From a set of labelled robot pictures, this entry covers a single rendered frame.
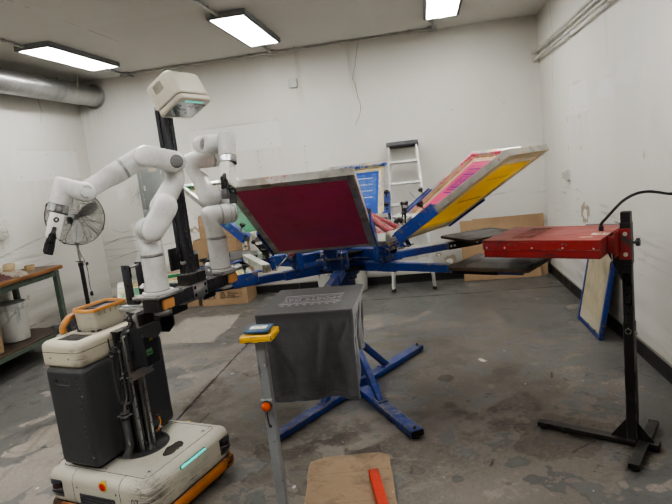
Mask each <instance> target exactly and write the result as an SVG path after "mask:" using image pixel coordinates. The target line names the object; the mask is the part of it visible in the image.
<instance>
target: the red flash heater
mask: <svg viewBox="0 0 672 504"><path fill-rule="evenodd" d="M602 226H603V227H604V231H598V230H599V229H598V227H599V225H594V226H539V227H514V228H512V229H509V230H507V231H504V232H502V233H500V234H497V235H495V236H492V237H490V238H487V239H485V240H483V241H482V245H483V250H484V254H485V257H503V258H560V259H601V258H602V257H604V256H605V255H606V254H608V253H613V254H614V258H616V257H617V256H619V255H620V241H619V230H618V229H620V226H619V225H602Z"/></svg>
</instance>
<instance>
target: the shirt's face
mask: <svg viewBox="0 0 672 504"><path fill-rule="evenodd" d="M361 285H362V284H356V285H343V286H330V287H317V288H304V289H291V290H281V291H280V292H279V293H278V294H277V295H276V296H275V297H274V298H273V299H272V300H271V301H270V302H269V303H267V304H266V305H265V306H264V307H263V308H262V309H261V310H260V311H259V312H258V313H257V314H256V315H267V314H282V313H296V312H310V311H325V310H339V309H350V308H351V307H352V304H353V302H354V300H355V298H356V296H357V294H358V291H359V289H360V287H361ZM339 292H345V293H344V295H343V297H342V299H341V300H340V302H339V303H332V304H318V305H304V306H290V307H277V306H278V305H279V304H280V303H281V302H282V301H283V300H284V299H285V298H286V297H287V296H299V295H313V294H326V293H339Z"/></svg>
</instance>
